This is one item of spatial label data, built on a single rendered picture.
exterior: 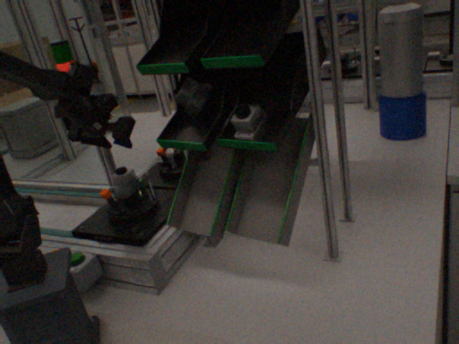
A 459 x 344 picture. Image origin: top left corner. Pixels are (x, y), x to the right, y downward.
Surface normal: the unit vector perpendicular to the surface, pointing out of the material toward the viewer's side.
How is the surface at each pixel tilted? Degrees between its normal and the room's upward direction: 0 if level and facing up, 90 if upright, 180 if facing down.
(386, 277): 0
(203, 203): 45
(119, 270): 90
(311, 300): 0
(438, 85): 90
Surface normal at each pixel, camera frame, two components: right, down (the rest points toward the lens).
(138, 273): -0.42, 0.45
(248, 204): -0.53, -0.32
